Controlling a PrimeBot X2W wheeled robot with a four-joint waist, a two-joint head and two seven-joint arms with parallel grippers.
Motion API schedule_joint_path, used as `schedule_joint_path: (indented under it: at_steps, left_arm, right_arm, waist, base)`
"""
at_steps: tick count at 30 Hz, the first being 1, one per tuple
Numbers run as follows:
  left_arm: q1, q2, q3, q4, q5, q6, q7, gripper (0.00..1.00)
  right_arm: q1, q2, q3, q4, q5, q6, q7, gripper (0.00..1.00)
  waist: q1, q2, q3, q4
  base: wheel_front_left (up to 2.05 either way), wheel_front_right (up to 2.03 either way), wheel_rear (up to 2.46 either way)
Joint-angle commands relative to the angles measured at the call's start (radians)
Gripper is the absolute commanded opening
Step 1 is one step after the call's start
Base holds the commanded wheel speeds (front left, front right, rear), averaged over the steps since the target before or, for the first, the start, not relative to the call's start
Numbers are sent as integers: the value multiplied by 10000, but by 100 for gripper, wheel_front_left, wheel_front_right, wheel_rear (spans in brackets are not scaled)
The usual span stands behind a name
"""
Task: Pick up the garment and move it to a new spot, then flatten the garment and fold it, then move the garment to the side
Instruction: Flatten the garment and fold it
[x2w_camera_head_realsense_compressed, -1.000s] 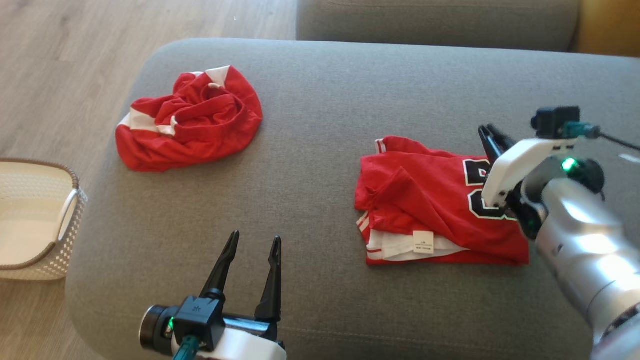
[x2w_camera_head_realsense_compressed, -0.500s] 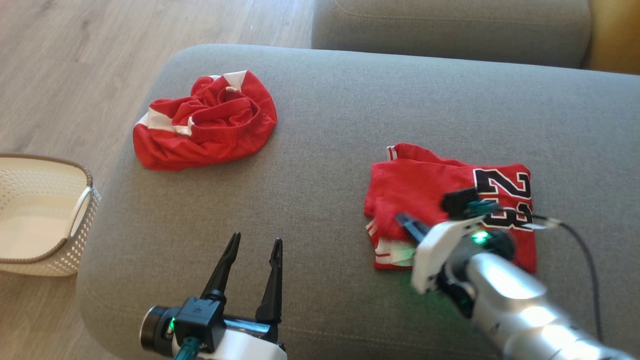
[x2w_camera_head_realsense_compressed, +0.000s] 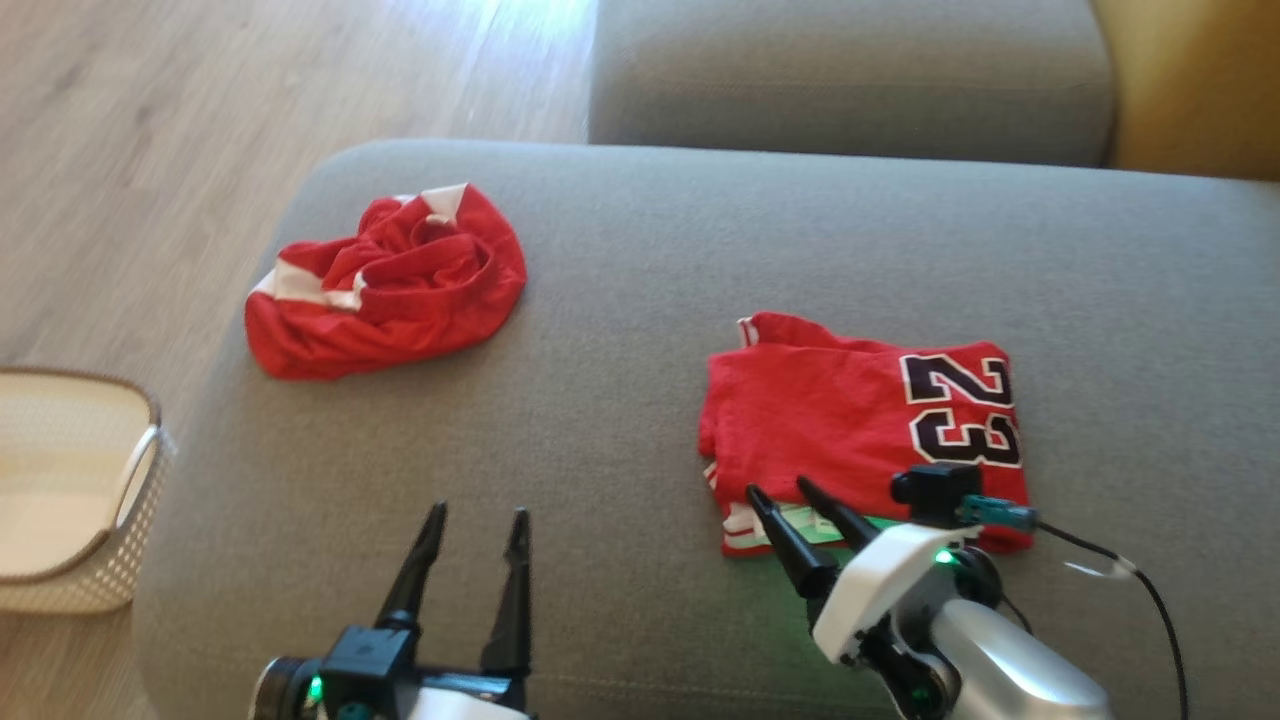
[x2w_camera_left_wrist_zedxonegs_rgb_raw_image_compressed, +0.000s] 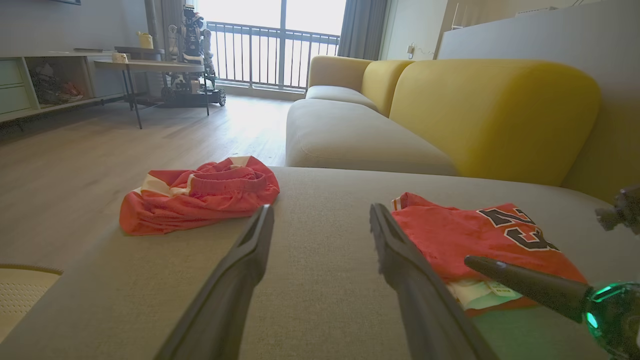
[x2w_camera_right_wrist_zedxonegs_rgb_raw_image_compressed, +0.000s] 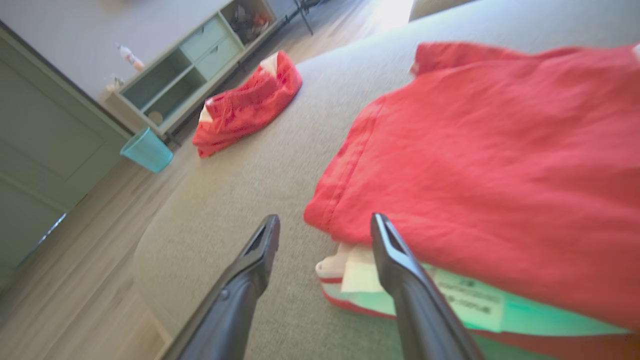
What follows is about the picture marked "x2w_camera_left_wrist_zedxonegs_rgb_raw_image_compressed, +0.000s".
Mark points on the small white box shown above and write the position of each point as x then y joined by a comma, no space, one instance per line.
120,57

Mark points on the white open shelf cabinet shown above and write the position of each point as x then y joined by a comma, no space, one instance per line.
15,85

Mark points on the grey wide curtain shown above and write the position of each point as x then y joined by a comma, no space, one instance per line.
362,30

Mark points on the large grey sofa seat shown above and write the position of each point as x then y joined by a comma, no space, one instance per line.
320,225

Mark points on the large yellow sofa back cushion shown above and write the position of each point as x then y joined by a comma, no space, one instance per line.
500,115

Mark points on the small yellow sofa back cushion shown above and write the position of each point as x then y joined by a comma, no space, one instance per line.
382,85

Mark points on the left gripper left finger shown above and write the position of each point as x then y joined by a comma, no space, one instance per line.
225,310

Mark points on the yellow container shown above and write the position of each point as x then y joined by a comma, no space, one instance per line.
145,40

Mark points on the olive sofa back cushion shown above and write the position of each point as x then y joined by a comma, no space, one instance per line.
615,150

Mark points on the white wall charger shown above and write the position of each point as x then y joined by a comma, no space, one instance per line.
411,50

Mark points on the red shorts with white panels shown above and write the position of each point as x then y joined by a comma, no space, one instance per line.
200,200

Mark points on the black white wheeled robot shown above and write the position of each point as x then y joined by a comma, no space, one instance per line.
192,40

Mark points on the red jersey with number 23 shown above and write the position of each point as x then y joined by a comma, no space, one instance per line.
450,235

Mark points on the beige sofa end cushion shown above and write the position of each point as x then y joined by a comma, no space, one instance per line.
335,70

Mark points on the small grey sofa seat cushion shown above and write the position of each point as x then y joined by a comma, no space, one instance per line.
337,95

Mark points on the dark balcony railing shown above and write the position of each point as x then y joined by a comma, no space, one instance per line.
260,55

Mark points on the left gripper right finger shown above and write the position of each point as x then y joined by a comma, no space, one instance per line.
425,315

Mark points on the grey narrow curtain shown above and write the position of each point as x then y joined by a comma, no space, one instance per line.
160,20

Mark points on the wooden table with black legs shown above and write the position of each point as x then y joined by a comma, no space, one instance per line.
150,65

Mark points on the clutter inside shelf cabinet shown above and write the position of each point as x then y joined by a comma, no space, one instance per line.
55,87

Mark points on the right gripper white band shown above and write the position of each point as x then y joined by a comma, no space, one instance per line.
617,325

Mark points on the cream perforated laundry basket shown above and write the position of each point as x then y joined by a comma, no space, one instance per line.
25,300

